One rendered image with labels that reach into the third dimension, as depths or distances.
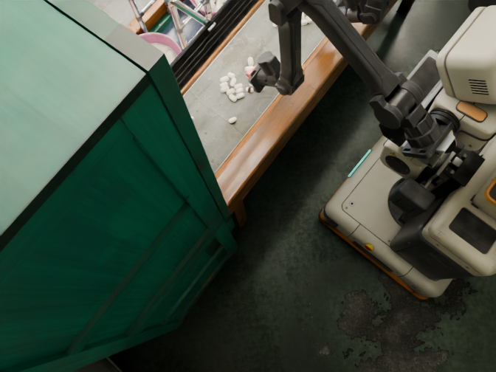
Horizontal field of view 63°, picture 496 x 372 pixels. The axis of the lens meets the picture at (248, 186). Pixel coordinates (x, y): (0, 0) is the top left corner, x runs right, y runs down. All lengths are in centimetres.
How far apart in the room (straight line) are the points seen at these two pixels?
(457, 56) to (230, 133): 83
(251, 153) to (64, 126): 109
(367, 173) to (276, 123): 67
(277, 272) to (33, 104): 182
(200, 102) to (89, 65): 115
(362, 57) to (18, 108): 76
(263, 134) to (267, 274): 90
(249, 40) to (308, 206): 96
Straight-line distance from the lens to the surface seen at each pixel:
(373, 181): 205
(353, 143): 240
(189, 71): 132
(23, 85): 53
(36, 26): 57
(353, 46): 103
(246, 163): 150
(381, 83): 106
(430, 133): 111
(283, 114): 157
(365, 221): 200
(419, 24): 288
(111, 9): 196
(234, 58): 172
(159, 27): 188
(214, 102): 163
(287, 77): 133
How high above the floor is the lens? 219
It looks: 75 degrees down
